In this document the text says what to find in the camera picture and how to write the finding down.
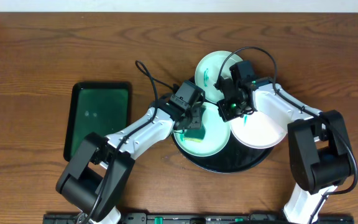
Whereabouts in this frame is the green yellow sponge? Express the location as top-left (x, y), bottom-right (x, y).
top-left (183, 124), bottom-right (206, 142)

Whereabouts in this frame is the mint green plate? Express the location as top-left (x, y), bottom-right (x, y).
top-left (173, 102), bottom-right (231, 157)

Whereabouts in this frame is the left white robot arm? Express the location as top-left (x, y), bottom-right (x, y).
top-left (56, 95), bottom-right (202, 223)

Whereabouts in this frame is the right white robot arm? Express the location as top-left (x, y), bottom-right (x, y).
top-left (215, 77), bottom-right (358, 223)

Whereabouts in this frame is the black round tray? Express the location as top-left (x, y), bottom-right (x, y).
top-left (170, 77), bottom-right (275, 174)

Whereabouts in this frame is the black rectangular tray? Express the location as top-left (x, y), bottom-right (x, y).
top-left (63, 81), bottom-right (132, 161)

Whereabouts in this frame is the white stained plate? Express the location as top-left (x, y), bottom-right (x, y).
top-left (229, 112), bottom-right (287, 149)

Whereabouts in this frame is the light green stained plate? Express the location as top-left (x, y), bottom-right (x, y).
top-left (195, 50), bottom-right (231, 103)

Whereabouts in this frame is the left black camera cable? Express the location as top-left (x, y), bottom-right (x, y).
top-left (76, 60), bottom-right (181, 224)

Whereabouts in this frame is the black camera cable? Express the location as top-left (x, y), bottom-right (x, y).
top-left (214, 46), bottom-right (358, 224)
top-left (76, 60), bottom-right (181, 224)

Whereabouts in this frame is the right black camera cable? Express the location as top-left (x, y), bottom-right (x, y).
top-left (214, 46), bottom-right (358, 224)

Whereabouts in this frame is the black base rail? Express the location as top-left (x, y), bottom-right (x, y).
top-left (42, 213), bottom-right (355, 224)

